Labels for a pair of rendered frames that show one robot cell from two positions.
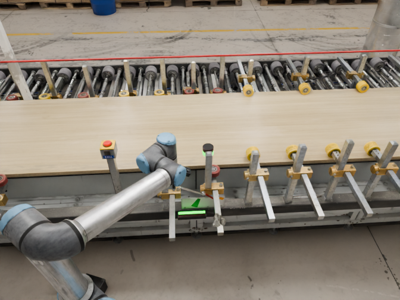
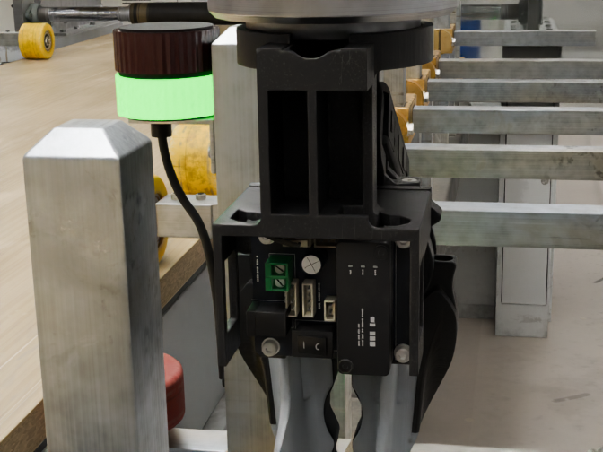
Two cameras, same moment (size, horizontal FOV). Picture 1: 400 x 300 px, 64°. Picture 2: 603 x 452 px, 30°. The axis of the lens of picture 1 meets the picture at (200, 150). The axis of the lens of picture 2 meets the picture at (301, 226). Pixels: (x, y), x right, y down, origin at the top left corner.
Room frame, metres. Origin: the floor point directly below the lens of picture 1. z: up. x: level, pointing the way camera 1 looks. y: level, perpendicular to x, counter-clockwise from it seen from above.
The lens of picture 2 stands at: (1.05, 0.56, 1.19)
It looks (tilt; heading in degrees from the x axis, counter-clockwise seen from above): 15 degrees down; 284
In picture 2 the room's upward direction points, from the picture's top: 1 degrees counter-clockwise
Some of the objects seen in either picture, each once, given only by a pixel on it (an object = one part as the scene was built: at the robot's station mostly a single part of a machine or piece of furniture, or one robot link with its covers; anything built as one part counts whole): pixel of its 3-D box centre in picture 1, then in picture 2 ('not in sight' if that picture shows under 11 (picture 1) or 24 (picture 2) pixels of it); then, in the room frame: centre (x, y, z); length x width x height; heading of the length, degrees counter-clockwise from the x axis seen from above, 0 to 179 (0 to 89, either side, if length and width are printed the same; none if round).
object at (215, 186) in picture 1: (211, 188); not in sight; (1.24, -0.07, 0.85); 0.14 x 0.06 x 0.05; 94
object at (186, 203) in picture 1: (203, 202); not in sight; (1.21, -0.02, 0.75); 0.26 x 0.01 x 0.10; 94
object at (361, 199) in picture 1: (349, 178); (444, 117); (1.22, -0.84, 0.95); 0.50 x 0.04 x 0.04; 4
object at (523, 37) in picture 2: not in sight; (472, 37); (1.29, -1.84, 0.95); 0.50 x 0.04 x 0.04; 4
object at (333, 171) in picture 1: (341, 171); (391, 121); (1.29, -0.82, 0.95); 0.14 x 0.06 x 0.05; 94
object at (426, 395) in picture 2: not in sight; (397, 325); (1.12, 0.14, 1.03); 0.05 x 0.02 x 0.09; 4
